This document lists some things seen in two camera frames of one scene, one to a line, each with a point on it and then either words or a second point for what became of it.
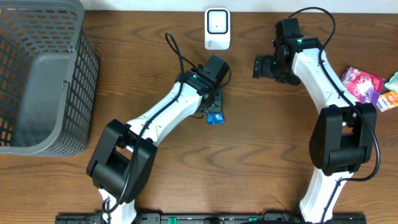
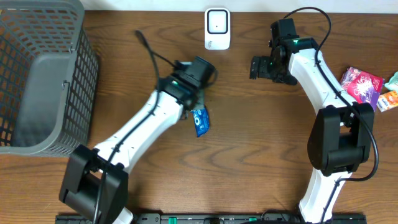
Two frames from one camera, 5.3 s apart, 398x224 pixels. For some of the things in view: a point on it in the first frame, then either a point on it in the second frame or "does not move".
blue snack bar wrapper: x=215 y=118 to x=201 y=121
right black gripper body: x=272 y=69 does not move
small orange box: x=387 y=101 does not move
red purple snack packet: x=362 y=88 does not move
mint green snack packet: x=392 y=83 does not move
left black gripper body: x=217 y=101 to x=199 y=104
